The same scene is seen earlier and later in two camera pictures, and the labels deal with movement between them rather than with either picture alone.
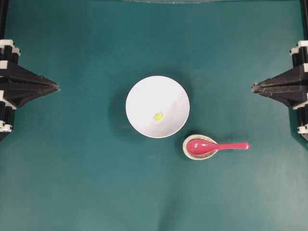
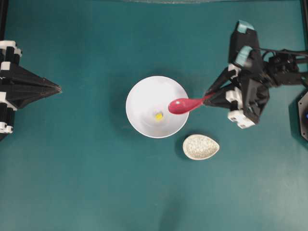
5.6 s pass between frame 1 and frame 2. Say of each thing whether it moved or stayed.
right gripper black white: moved
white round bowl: stayed
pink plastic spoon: moved
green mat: stayed
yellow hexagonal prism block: stayed
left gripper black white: stayed
